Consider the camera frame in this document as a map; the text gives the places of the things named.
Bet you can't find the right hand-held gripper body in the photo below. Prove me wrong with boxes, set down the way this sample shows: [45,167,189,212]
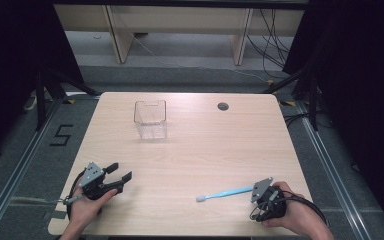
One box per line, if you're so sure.
[249,176,287,224]

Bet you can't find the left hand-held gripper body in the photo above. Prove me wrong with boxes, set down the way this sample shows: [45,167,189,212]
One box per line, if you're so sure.
[78,161,125,201]

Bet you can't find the light blue toothbrush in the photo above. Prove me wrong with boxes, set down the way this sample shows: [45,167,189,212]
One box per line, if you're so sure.
[195,185,255,203]

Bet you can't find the clear plastic container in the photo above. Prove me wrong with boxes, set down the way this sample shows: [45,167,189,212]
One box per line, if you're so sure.
[133,99,168,140]

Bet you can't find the person's right hand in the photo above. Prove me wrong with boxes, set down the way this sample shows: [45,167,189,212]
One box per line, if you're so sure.
[261,181,318,235]

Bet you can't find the person's left hand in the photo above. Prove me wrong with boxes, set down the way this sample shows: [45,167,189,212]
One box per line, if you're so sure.
[69,185,118,231]

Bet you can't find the black metal stand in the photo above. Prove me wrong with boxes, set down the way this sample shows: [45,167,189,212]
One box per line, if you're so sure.
[259,64,322,132]
[34,66,102,132]

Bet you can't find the dark curtain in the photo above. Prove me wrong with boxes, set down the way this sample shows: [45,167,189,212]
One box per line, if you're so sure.
[0,0,85,163]
[281,0,384,231]

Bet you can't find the beige wooden bench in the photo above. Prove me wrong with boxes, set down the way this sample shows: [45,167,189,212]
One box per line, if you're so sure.
[53,3,306,66]

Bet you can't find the silver cable plug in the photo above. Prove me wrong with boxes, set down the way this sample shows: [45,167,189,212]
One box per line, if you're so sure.
[62,195,86,205]

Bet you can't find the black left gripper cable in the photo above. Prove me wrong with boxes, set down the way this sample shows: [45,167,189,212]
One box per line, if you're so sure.
[66,169,89,222]

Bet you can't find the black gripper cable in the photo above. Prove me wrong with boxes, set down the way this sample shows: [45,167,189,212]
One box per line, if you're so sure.
[66,169,89,222]
[250,190,329,228]

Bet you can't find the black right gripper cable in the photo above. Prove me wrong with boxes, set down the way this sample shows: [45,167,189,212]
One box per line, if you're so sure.
[250,190,329,228]

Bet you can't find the metal floor rail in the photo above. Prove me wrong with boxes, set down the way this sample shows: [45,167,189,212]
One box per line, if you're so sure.
[0,96,65,240]
[294,99,375,240]

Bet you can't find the black floor cables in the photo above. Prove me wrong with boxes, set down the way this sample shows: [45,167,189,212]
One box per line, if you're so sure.
[283,111,326,129]

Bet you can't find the bundle of black cables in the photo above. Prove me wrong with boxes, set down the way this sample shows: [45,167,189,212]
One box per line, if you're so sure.
[246,8,296,80]

